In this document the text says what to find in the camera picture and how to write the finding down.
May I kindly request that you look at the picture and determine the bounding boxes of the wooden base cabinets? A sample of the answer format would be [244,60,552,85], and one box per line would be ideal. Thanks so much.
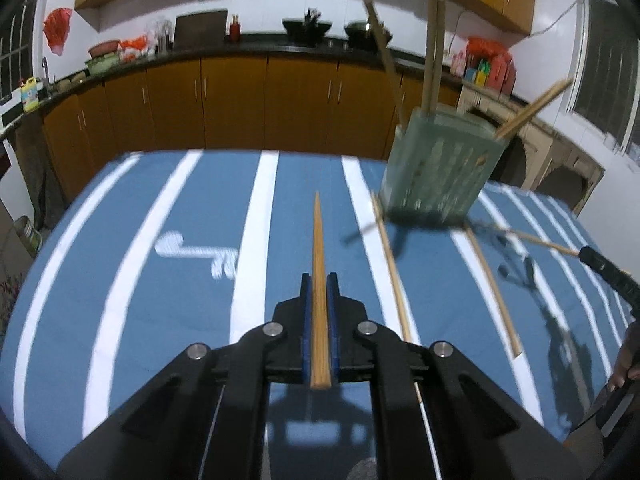
[42,55,461,201]

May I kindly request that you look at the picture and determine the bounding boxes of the white wall cable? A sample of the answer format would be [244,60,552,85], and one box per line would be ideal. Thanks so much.
[530,0,578,38]

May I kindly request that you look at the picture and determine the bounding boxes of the black wok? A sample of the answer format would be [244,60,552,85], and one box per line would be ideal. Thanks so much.
[281,7,333,43]

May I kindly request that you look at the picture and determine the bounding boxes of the green yellow cartons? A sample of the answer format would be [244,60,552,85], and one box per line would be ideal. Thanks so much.
[465,57,491,86]

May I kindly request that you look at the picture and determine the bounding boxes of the blue white striped tablecloth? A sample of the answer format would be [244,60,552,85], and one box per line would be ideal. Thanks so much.
[0,149,640,480]

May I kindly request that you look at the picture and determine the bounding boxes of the barred window with white frame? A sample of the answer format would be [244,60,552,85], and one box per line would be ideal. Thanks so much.
[0,0,38,106]
[567,0,640,156]

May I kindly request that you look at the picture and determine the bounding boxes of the green basin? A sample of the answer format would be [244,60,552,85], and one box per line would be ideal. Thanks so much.
[85,54,123,76]

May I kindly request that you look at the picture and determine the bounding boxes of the black kitchen countertop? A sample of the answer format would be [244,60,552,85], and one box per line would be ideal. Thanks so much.
[0,35,466,146]

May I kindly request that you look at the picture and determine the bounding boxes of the yellow detergent bottle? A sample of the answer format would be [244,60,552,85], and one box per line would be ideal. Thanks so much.
[20,76,41,113]

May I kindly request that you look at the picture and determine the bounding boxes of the red plastic bag on hook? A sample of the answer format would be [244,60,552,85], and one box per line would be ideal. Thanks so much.
[42,7,74,56]

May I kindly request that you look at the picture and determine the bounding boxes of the red basin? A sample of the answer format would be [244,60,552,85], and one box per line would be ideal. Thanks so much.
[88,39,122,59]

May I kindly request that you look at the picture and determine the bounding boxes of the large red bottles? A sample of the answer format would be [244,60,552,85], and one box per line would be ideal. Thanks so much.
[487,55,518,94]

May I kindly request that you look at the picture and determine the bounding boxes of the green perforated chopstick holder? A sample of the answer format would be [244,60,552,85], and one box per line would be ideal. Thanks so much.
[377,107,511,226]

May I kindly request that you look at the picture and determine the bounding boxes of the dark pot with lid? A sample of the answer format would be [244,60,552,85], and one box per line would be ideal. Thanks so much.
[344,19,393,51]

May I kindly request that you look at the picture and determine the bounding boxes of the dark cutting board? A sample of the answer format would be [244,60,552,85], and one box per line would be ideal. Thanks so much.
[172,10,229,51]

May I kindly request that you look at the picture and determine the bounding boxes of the orange white plastic bag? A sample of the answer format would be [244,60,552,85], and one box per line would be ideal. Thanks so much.
[120,35,151,61]

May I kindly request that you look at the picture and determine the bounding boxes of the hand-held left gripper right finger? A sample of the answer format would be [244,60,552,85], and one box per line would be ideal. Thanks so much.
[326,272,586,480]

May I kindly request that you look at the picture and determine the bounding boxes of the beige side cabinet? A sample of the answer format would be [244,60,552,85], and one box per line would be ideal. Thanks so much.
[457,82,606,216]

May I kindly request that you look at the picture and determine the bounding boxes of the person's right hand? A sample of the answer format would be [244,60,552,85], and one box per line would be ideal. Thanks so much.
[607,330,640,392]

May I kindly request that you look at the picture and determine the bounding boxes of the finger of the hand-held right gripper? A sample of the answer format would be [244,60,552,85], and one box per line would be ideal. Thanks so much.
[579,246,640,306]

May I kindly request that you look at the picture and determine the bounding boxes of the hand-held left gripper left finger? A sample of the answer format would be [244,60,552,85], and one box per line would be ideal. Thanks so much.
[55,272,313,480]

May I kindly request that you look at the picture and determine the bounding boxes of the red plastic bag over bottles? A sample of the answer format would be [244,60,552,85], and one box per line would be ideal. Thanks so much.
[466,36,511,58]

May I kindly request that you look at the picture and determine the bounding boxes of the green bucket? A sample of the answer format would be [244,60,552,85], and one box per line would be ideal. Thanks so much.
[12,215,43,256]

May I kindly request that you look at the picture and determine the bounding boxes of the wooden chopstick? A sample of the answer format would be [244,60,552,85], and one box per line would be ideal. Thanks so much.
[363,0,408,128]
[426,0,437,113]
[309,191,332,391]
[434,0,447,111]
[494,78,574,141]
[371,191,413,345]
[505,229,583,256]
[464,225,523,358]

